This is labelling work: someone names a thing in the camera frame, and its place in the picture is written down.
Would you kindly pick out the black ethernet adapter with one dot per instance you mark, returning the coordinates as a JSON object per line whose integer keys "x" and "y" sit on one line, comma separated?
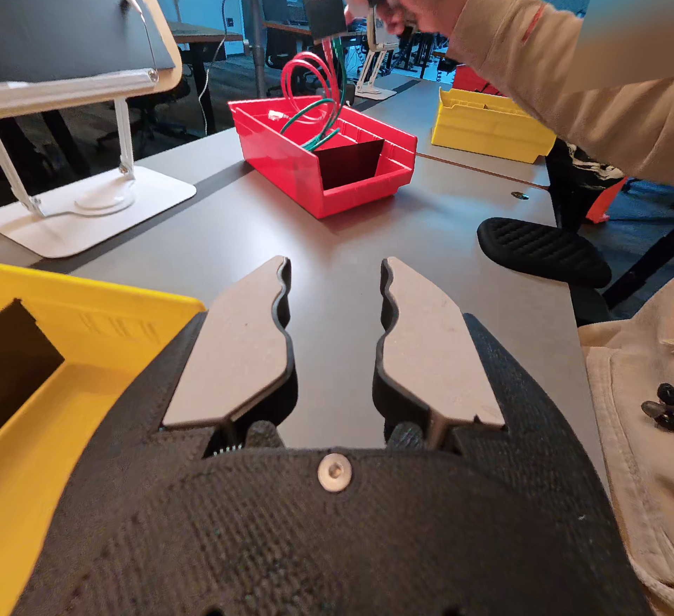
{"x": 326, "y": 16}

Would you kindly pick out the yellow plastic bin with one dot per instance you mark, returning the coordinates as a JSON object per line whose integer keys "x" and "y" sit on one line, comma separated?
{"x": 489, "y": 132}
{"x": 31, "y": 468}

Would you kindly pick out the grey light stand pole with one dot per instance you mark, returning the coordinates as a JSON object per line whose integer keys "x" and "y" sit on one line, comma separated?
{"x": 257, "y": 37}

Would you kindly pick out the white board stand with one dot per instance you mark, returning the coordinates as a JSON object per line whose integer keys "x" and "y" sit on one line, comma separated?
{"x": 105, "y": 211}

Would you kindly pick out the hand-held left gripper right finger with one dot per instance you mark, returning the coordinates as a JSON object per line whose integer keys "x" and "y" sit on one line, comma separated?
{"x": 437, "y": 358}

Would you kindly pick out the person's right forearm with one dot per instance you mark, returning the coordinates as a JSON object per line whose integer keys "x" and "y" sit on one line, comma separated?
{"x": 553, "y": 79}

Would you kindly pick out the wooden easel sign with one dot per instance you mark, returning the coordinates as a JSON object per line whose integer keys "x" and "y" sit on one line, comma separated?
{"x": 375, "y": 92}

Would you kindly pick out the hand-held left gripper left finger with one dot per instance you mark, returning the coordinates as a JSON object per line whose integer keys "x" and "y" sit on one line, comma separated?
{"x": 237, "y": 353}

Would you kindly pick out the wooden desk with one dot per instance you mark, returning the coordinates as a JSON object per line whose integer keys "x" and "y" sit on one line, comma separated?
{"x": 205, "y": 34}

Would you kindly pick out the black chair armrest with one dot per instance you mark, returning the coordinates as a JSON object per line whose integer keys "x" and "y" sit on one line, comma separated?
{"x": 542, "y": 250}

